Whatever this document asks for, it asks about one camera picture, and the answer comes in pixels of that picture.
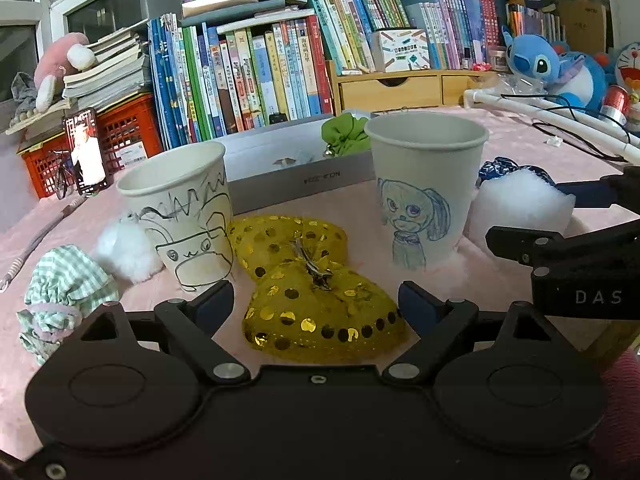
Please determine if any row of upright small books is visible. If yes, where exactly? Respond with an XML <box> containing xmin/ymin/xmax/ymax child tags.
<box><xmin>300</xmin><ymin>0</ymin><xmax>506</xmax><ymax>75</ymax></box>

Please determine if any beige flat box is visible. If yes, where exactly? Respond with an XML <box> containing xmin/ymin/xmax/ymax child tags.
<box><xmin>181</xmin><ymin>0</ymin><xmax>261</xmax><ymax>18</ymax></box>

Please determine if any blue cat plush toy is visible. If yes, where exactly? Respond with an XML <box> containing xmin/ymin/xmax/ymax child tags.
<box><xmin>612</xmin><ymin>42</ymin><xmax>640</xmax><ymax>93</ymax></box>

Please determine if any dark green flat book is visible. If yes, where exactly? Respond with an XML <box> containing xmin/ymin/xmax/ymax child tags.
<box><xmin>180</xmin><ymin>0</ymin><xmax>301</xmax><ymax>28</ymax></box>

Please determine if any white plastic tube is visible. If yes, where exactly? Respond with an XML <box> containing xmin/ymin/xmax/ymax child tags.
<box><xmin>462</xmin><ymin>87</ymin><xmax>640</xmax><ymax>163</ymax></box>

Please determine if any black cable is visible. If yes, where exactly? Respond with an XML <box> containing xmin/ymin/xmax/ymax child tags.
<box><xmin>500</xmin><ymin>92</ymin><xmax>640</xmax><ymax>163</ymax></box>

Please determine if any grey cloth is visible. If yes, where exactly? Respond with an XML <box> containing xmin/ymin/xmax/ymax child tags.
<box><xmin>11</xmin><ymin>71</ymin><xmax>41</xmax><ymax>121</ymax></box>

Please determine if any paper cup with colourful drawing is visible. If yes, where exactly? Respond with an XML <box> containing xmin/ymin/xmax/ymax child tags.
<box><xmin>364</xmin><ymin>114</ymin><xmax>490</xmax><ymax>272</ymax></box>

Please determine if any smartphone with lit screen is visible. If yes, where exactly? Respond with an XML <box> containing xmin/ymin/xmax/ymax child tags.
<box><xmin>64</xmin><ymin>107</ymin><xmax>111</xmax><ymax>196</ymax></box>

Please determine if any blue alien plush toy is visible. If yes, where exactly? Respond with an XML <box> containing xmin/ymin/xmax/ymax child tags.
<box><xmin>501</xmin><ymin>25</ymin><xmax>586</xmax><ymax>92</ymax></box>

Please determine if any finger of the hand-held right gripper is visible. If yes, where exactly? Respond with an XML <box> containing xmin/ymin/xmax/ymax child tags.
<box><xmin>555</xmin><ymin>165</ymin><xmax>640</xmax><ymax>209</ymax></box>
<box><xmin>485</xmin><ymin>217</ymin><xmax>640</xmax><ymax>270</ymax></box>

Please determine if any white label printer box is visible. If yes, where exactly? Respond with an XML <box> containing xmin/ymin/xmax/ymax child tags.
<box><xmin>370</xmin><ymin>29</ymin><xmax>431</xmax><ymax>73</ymax></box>

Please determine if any dark blue patterned scrunchie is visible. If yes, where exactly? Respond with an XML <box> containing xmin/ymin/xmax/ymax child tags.
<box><xmin>477</xmin><ymin>156</ymin><xmax>556</xmax><ymax>186</ymax></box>

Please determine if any red plastic crate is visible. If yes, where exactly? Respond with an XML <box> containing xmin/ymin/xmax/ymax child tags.
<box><xmin>20</xmin><ymin>94</ymin><xmax>164</xmax><ymax>200</ymax></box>

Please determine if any blue and white plush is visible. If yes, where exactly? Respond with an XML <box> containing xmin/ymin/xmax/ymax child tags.
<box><xmin>550</xmin><ymin>52</ymin><xmax>610</xmax><ymax>111</ymax></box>

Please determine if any bright green scrunchie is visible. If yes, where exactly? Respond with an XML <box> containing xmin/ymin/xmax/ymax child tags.
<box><xmin>321</xmin><ymin>114</ymin><xmax>373</xmax><ymax>157</ymax></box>

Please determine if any grey cardboard box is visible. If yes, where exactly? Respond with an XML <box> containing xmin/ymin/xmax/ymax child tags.
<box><xmin>220</xmin><ymin>115</ymin><xmax>381</xmax><ymax>216</ymax></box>

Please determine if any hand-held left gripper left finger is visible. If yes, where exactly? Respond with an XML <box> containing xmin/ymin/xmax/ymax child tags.
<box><xmin>65</xmin><ymin>281</ymin><xmax>252</xmax><ymax>386</ymax></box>

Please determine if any white fluffy ball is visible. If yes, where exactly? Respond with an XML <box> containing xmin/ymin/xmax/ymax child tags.
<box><xmin>95</xmin><ymin>212</ymin><xmax>163</xmax><ymax>283</ymax></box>
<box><xmin>467</xmin><ymin>170</ymin><xmax>576</xmax><ymax>261</ymax></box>

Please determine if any yellow sequined bow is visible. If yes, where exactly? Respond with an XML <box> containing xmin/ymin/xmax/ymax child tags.
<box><xmin>227</xmin><ymin>215</ymin><xmax>408</xmax><ymax>365</ymax></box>

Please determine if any brown cardboard box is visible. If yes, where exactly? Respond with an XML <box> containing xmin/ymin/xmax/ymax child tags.
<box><xmin>557</xmin><ymin>0</ymin><xmax>608</xmax><ymax>56</ymax></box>

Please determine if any stack of worn paperback books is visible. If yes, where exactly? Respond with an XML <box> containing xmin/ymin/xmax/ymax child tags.
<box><xmin>62</xmin><ymin>30</ymin><xmax>153</xmax><ymax>111</ymax></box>

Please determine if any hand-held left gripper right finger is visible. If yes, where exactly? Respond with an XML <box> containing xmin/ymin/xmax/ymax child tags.
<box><xmin>382</xmin><ymin>280</ymin><xmax>566</xmax><ymax>386</ymax></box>

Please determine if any row of upright large books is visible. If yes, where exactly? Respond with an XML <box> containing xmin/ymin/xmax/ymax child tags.
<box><xmin>147</xmin><ymin>14</ymin><xmax>335</xmax><ymax>151</ymax></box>

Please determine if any paper cup with black scribble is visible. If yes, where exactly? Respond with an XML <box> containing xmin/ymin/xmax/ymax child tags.
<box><xmin>116</xmin><ymin>141</ymin><xmax>235</xmax><ymax>293</ymax></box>

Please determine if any green checked scrunchie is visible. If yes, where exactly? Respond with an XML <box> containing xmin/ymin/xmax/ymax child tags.
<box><xmin>17</xmin><ymin>245</ymin><xmax>121</xmax><ymax>366</ymax></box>

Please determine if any pink plush toy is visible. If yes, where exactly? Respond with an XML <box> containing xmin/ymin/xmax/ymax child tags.
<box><xmin>34</xmin><ymin>32</ymin><xmax>98</xmax><ymax>111</ymax></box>

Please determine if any red drink can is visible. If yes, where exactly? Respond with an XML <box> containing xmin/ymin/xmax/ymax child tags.
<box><xmin>598</xmin><ymin>85</ymin><xmax>631</xmax><ymax>126</ymax></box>

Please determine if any grey spiral cord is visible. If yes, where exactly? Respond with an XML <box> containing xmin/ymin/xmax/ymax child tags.
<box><xmin>0</xmin><ymin>195</ymin><xmax>88</xmax><ymax>293</ymax></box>

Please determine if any wooden drawer organizer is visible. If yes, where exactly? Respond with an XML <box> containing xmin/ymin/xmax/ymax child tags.
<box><xmin>327</xmin><ymin>60</ymin><xmax>501</xmax><ymax>116</ymax></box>

